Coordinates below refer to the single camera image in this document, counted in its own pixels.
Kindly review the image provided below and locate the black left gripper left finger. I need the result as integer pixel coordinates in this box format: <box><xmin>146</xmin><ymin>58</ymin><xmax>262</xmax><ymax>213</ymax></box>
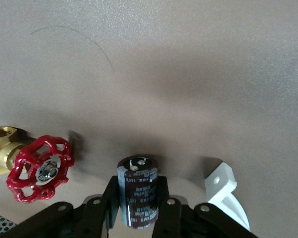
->
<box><xmin>4</xmin><ymin>175</ymin><xmax>120</xmax><ymax>238</ymax></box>

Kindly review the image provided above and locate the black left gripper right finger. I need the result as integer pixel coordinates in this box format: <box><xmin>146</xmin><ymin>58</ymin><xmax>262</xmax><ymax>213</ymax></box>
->
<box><xmin>151</xmin><ymin>176</ymin><xmax>260</xmax><ymax>238</ymax></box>

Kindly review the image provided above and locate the brass valve red handwheel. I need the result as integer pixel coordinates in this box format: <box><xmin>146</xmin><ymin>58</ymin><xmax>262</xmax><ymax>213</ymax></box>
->
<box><xmin>0</xmin><ymin>126</ymin><xmax>75</xmax><ymax>204</ymax></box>

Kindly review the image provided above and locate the brown table mat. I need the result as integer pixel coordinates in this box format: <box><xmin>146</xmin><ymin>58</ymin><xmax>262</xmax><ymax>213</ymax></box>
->
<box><xmin>0</xmin><ymin>0</ymin><xmax>298</xmax><ymax>238</ymax></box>

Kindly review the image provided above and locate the white semicircular bracket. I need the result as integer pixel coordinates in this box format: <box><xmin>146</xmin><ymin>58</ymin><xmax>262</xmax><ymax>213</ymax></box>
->
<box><xmin>204</xmin><ymin>162</ymin><xmax>251</xmax><ymax>231</ymax></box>

